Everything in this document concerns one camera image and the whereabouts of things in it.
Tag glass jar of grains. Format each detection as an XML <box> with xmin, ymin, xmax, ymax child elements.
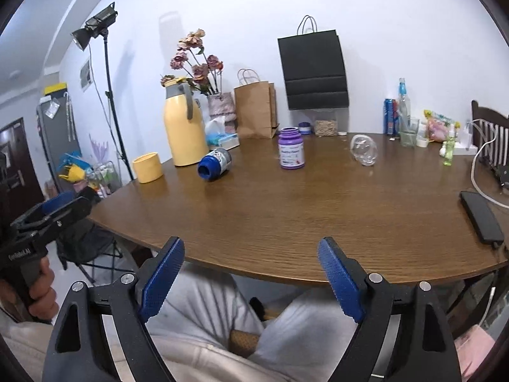
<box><xmin>315</xmin><ymin>118</ymin><xmax>338</xmax><ymax>136</ymax></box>

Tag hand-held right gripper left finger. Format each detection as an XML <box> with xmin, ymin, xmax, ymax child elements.
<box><xmin>42</xmin><ymin>236</ymin><xmax>186</xmax><ymax>382</ymax></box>

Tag white cable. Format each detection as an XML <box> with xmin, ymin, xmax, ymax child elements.
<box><xmin>470</xmin><ymin>118</ymin><xmax>509</xmax><ymax>208</ymax></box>

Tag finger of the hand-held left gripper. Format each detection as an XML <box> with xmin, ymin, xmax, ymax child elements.
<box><xmin>40</xmin><ymin>192</ymin><xmax>80</xmax><ymax>219</ymax></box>
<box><xmin>56</xmin><ymin>186</ymin><xmax>102</xmax><ymax>229</ymax></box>

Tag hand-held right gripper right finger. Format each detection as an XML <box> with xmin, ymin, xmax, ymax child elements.
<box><xmin>317</xmin><ymin>237</ymin><xmax>463</xmax><ymax>382</ymax></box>

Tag blue plastic bottle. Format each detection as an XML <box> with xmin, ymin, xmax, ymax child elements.
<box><xmin>198</xmin><ymin>148</ymin><xmax>232</xmax><ymax>182</ymax></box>

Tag pink cloth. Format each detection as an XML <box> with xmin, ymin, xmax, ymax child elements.
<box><xmin>455</xmin><ymin>324</ymin><xmax>496</xmax><ymax>371</ymax></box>

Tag clear bottle with blue label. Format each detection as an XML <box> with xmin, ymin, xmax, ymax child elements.
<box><xmin>398</xmin><ymin>78</ymin><xmax>412</xmax><ymax>134</ymax></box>

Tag black paper bag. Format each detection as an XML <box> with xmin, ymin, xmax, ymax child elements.
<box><xmin>277</xmin><ymin>15</ymin><xmax>351</xmax><ymax>111</ymax></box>

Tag black studio light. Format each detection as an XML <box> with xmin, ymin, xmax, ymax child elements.
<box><xmin>71</xmin><ymin>2</ymin><xmax>118</xmax><ymax>52</ymax></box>

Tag purple pill bottle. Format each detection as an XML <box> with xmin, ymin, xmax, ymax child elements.
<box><xmin>278</xmin><ymin>127</ymin><xmax>307</xmax><ymax>170</ymax></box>

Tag patterned flower vase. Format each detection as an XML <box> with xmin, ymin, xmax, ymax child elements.
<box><xmin>207</xmin><ymin>92</ymin><xmax>235</xmax><ymax>122</ymax></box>

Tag colourful snack packet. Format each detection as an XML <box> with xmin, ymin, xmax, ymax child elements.
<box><xmin>422</xmin><ymin>110</ymin><xmax>462</xmax><ymax>143</ymax></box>

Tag dried pink flowers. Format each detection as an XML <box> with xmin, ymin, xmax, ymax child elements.
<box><xmin>160</xmin><ymin>29</ymin><xmax>224</xmax><ymax>96</ymax></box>

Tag grey wall panel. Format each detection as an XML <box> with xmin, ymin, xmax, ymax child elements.
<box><xmin>80</xmin><ymin>57</ymin><xmax>94</xmax><ymax>89</ymax></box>

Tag black light stand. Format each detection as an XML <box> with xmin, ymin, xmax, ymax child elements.
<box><xmin>101</xmin><ymin>32</ymin><xmax>136</xmax><ymax>182</ymax></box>

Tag brown paper bag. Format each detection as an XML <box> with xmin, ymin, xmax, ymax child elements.
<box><xmin>234</xmin><ymin>69</ymin><xmax>279</xmax><ymax>140</ymax></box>

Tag dark brown door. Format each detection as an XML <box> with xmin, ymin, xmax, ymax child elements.
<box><xmin>0</xmin><ymin>117</ymin><xmax>44</xmax><ymax>209</ymax></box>

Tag clear glass tumbler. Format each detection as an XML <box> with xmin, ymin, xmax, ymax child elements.
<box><xmin>400</xmin><ymin>118</ymin><xmax>421</xmax><ymax>147</ymax></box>

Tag grey refrigerator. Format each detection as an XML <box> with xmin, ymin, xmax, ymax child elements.
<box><xmin>37</xmin><ymin>91</ymin><xmax>82</xmax><ymax>200</ymax></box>

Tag rack of colourful toys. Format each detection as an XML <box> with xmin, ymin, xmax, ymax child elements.
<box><xmin>58</xmin><ymin>134</ymin><xmax>122</xmax><ymax>199</ymax></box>

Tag tissue pack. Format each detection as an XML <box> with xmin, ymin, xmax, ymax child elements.
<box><xmin>205</xmin><ymin>117</ymin><xmax>240</xmax><ymax>150</ymax></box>

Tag yellow thermos jug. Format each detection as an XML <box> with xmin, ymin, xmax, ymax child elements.
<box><xmin>164</xmin><ymin>77</ymin><xmax>210</xmax><ymax>167</ymax></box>

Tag blue drink can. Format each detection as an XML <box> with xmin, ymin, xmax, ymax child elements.
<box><xmin>384</xmin><ymin>98</ymin><xmax>399</xmax><ymax>135</ymax></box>

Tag short yellow cup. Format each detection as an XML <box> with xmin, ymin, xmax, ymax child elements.
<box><xmin>132</xmin><ymin>152</ymin><xmax>164</xmax><ymax>184</ymax></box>

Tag person's left hand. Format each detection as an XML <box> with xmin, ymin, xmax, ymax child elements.
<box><xmin>0</xmin><ymin>255</ymin><xmax>60</xmax><ymax>324</ymax></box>

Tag black folding chair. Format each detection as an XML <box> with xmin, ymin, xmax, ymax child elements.
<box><xmin>56</xmin><ymin>218</ymin><xmax>125</xmax><ymax>284</ymax></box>

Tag dark wooden chair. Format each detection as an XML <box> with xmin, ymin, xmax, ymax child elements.
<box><xmin>471</xmin><ymin>99</ymin><xmax>509</xmax><ymax>168</ymax></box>

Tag black phone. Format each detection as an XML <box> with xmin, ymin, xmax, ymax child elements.
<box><xmin>460</xmin><ymin>191</ymin><xmax>506</xmax><ymax>246</ymax></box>

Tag person's light grey clothing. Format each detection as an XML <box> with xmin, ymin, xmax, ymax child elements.
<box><xmin>0</xmin><ymin>268</ymin><xmax>400</xmax><ymax>382</ymax></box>

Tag clear glass cup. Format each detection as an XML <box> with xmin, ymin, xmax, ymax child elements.
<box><xmin>350</xmin><ymin>134</ymin><xmax>378</xmax><ymax>166</ymax></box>

